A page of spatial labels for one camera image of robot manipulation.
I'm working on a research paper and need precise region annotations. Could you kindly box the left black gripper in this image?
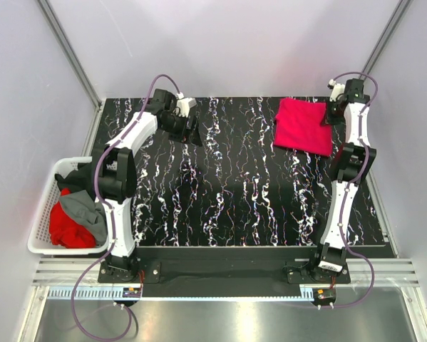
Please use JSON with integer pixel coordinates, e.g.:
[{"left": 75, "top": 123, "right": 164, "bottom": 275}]
[{"left": 160, "top": 113, "right": 202, "bottom": 147}]

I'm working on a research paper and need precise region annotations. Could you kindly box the pink t shirt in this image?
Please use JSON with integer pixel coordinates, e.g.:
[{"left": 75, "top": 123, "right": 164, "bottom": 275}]
[{"left": 274, "top": 98, "right": 333, "bottom": 157}]

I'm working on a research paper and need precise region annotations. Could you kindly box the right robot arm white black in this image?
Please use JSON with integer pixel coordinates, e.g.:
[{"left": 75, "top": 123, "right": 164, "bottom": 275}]
[{"left": 308, "top": 78, "right": 376, "bottom": 283}]

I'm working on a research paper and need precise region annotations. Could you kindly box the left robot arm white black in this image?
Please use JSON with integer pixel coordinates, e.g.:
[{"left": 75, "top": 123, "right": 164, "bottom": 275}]
[{"left": 92, "top": 89, "right": 202, "bottom": 282}]

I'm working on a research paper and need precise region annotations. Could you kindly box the black t shirt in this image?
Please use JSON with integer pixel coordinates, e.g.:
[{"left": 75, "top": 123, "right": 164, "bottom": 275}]
[{"left": 54, "top": 162, "right": 95, "bottom": 198}]

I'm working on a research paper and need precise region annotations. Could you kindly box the grey t shirt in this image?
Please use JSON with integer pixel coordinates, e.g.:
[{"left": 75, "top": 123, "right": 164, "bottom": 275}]
[{"left": 60, "top": 190, "right": 108, "bottom": 245}]

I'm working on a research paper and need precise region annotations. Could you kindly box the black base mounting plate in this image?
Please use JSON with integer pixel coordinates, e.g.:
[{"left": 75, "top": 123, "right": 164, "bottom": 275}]
[{"left": 98, "top": 247, "right": 350, "bottom": 299}]

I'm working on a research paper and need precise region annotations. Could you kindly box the red t shirt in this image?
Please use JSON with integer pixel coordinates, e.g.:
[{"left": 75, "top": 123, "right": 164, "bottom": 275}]
[{"left": 48, "top": 200, "right": 96, "bottom": 249}]

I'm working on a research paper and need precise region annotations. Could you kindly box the left small connector board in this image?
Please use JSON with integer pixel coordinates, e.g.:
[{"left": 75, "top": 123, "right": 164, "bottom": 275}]
[{"left": 123, "top": 287, "right": 143, "bottom": 298}]

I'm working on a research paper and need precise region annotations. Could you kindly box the small connector board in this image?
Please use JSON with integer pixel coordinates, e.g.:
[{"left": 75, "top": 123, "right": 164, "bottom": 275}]
[
  {"left": 316, "top": 289, "right": 336, "bottom": 301},
  {"left": 123, "top": 287, "right": 143, "bottom": 298}
]

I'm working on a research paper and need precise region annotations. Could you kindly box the right small connector board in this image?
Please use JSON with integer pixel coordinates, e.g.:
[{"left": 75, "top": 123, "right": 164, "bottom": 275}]
[{"left": 316, "top": 289, "right": 336, "bottom": 301}]

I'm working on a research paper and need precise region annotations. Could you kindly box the white plastic laundry basket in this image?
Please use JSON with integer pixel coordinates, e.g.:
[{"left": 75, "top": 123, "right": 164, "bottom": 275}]
[{"left": 27, "top": 155, "right": 110, "bottom": 256}]

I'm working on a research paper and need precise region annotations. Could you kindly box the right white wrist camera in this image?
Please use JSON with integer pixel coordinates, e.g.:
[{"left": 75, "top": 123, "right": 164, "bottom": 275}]
[{"left": 328, "top": 79, "right": 345, "bottom": 102}]

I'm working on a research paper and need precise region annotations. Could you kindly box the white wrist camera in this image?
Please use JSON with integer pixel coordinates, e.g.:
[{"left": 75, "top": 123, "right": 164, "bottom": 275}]
[
  {"left": 328, "top": 79, "right": 345, "bottom": 102},
  {"left": 175, "top": 93, "right": 197, "bottom": 118}
]

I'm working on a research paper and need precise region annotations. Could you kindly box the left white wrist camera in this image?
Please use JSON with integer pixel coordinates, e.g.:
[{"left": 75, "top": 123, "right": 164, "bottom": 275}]
[{"left": 175, "top": 93, "right": 197, "bottom": 118}]

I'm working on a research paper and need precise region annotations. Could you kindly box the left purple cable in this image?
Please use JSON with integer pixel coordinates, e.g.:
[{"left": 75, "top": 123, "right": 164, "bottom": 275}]
[{"left": 72, "top": 73, "right": 184, "bottom": 338}]

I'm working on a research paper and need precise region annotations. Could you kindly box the left aluminium frame post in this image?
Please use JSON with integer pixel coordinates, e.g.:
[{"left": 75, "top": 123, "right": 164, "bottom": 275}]
[{"left": 36, "top": 0, "right": 102, "bottom": 110}]

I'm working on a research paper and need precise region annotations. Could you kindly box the aluminium frame post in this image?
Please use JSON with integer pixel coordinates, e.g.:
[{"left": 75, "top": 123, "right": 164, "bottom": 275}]
[
  {"left": 36, "top": 0, "right": 102, "bottom": 110},
  {"left": 350, "top": 0, "right": 413, "bottom": 81}
]

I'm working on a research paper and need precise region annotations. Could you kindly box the right aluminium frame post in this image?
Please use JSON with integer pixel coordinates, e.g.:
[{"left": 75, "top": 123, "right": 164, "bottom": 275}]
[{"left": 350, "top": 0, "right": 413, "bottom": 81}]

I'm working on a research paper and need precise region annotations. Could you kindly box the aluminium rail profile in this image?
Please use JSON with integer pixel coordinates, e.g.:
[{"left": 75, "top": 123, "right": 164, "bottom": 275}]
[{"left": 32, "top": 257, "right": 419, "bottom": 287}]

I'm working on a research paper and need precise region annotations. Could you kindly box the white slotted cable duct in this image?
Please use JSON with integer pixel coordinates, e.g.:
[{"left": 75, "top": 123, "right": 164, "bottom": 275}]
[{"left": 48, "top": 284, "right": 314, "bottom": 302}]

